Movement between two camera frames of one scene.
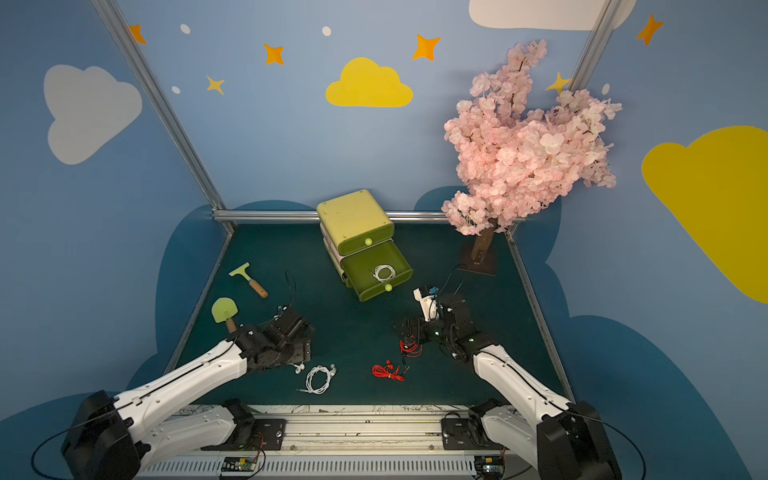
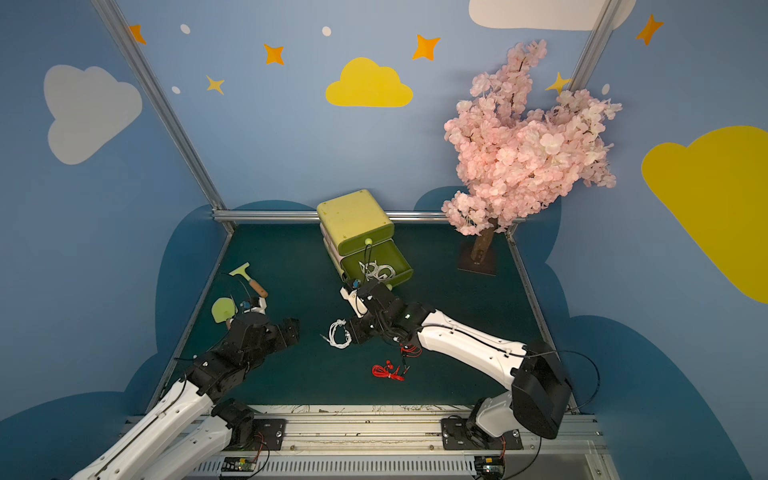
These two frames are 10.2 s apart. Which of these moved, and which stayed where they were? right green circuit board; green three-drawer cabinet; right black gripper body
Moved: right black gripper body
Stayed: green three-drawer cabinet; right green circuit board
